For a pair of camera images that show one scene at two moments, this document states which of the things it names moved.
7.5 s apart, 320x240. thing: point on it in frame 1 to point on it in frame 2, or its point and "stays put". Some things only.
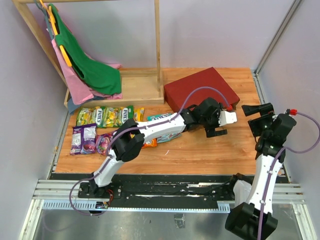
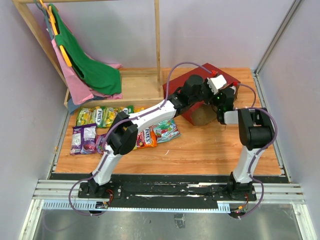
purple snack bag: x=83 y=139 stays put
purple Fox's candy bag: x=103 y=140 stays put
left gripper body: x=211 y=124 to x=206 y=93
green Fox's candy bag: x=91 y=115 stays put
